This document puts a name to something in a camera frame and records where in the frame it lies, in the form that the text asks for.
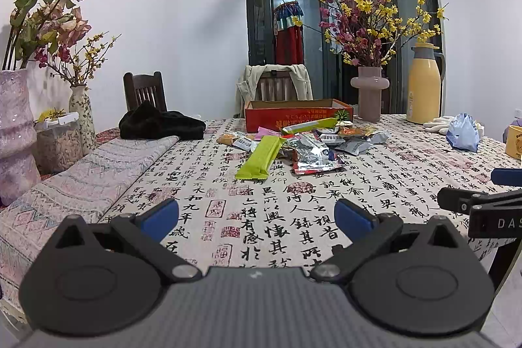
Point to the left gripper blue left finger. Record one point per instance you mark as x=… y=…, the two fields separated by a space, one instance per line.
x=141 y=236

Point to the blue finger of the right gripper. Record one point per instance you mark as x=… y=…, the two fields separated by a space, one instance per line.
x=455 y=200
x=507 y=177

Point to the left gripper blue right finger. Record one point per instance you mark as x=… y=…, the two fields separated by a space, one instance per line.
x=370 y=236

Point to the silver grey snack packet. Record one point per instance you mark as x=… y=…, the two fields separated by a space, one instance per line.
x=357 y=145

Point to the silver red foil snack bag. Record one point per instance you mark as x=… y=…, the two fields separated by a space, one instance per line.
x=310 y=155

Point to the green snack bar packet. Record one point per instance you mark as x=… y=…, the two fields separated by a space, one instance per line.
x=258 y=165

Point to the orange gold snack packet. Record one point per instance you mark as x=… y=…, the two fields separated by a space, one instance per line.
x=356 y=132

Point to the green white long snack packet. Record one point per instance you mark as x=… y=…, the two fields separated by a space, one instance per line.
x=329 y=122

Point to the pink snack packet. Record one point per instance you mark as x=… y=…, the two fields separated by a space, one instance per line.
x=262 y=132

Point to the blue white plastic bag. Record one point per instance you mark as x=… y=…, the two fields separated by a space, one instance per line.
x=465 y=133

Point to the folded patterned blanket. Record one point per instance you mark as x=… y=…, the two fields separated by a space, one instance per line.
x=88 y=188

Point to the white work gloves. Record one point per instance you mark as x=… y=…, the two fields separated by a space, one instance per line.
x=439 y=125

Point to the black cloth bundle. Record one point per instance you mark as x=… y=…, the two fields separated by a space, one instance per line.
x=146 y=122

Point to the calligraphy tablecloth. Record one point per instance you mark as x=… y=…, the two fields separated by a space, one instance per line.
x=287 y=220

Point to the clear storage container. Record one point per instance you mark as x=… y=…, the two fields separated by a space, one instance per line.
x=58 y=144

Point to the yellow thermos jug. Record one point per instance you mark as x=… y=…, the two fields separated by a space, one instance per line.
x=426 y=74

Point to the purple textured large vase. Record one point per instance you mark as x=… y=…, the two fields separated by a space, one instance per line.
x=19 y=172

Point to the dark wooden chair left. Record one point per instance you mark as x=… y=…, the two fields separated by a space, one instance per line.
x=142 y=87

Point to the small speckled vase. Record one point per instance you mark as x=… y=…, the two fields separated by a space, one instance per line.
x=80 y=102

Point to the red cardboard snack box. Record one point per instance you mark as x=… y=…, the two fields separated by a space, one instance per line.
x=274 y=115

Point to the beige jacket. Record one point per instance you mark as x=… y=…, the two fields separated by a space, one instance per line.
x=247 y=83

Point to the wooden chair with jacket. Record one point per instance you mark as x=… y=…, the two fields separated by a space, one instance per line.
x=274 y=84

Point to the yellow and red flower branches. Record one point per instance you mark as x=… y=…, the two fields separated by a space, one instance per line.
x=370 y=32

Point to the red traditional dress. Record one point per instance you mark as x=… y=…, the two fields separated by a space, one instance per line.
x=287 y=20

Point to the dried pink roses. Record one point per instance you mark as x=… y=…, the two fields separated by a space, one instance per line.
x=42 y=26

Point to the pink ring vase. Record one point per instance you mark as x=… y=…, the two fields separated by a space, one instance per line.
x=370 y=84

